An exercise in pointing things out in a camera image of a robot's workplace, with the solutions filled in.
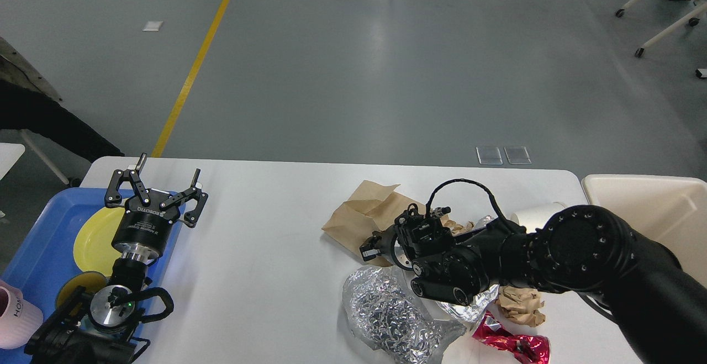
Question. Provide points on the crumpled aluminium foil upper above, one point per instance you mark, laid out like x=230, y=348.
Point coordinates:
x=475, y=310

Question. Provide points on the crushed red can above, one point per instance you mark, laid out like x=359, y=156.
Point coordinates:
x=525, y=348

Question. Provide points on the small white side table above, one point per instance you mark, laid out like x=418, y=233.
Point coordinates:
x=12, y=152

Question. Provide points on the crumpled aluminium foil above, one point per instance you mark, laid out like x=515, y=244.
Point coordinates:
x=384, y=313
x=475, y=310

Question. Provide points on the dark green mug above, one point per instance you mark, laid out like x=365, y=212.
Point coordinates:
x=91, y=281

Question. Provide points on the yellow plastic plate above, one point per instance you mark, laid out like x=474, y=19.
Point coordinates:
x=93, y=249

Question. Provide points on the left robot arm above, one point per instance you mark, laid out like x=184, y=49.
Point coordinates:
x=100, y=327

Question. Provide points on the brown paper ball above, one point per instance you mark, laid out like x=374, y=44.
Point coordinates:
x=458, y=229

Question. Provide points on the white plastic bin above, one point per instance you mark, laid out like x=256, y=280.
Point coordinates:
x=670, y=210

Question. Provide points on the white chair base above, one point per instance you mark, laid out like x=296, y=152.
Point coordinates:
x=693, y=15

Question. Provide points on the small brown paper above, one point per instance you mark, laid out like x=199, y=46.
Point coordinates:
x=522, y=306

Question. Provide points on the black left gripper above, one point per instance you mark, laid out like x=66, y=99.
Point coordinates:
x=146, y=226

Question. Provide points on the brown paper bag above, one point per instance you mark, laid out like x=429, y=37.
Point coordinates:
x=371, y=207

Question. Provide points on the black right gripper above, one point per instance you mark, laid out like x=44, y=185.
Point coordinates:
x=414, y=243

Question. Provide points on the white paper cup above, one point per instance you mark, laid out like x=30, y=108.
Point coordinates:
x=536, y=217

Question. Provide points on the pink mug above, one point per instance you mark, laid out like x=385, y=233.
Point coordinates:
x=19, y=318

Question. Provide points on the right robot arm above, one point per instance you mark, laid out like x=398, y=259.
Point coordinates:
x=636, y=282

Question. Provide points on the crumpled aluminium foil lower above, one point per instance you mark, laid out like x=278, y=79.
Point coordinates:
x=384, y=313

